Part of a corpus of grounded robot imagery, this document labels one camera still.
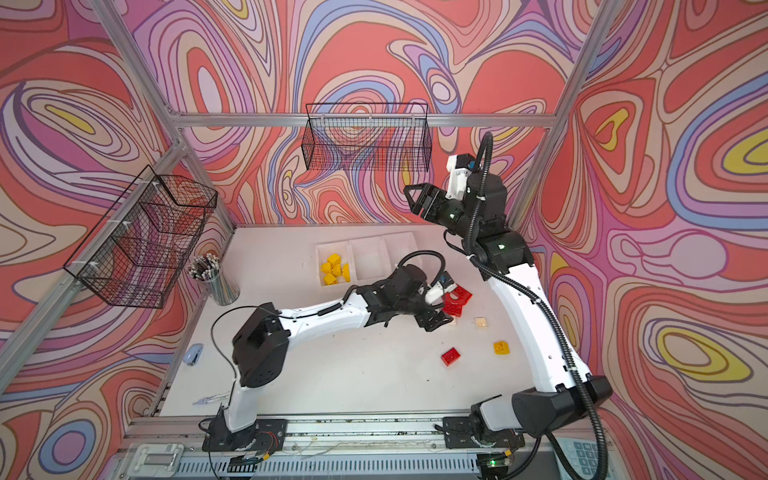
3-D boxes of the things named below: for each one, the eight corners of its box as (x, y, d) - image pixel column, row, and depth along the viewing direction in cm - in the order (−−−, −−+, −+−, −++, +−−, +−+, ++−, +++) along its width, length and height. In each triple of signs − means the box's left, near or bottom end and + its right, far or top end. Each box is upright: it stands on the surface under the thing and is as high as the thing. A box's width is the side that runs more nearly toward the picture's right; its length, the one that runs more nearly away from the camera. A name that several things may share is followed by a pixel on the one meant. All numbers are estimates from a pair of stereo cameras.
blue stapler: (185, 365, 87) (180, 362, 85) (193, 346, 91) (188, 343, 88) (197, 365, 87) (192, 362, 85) (204, 346, 91) (200, 343, 88)
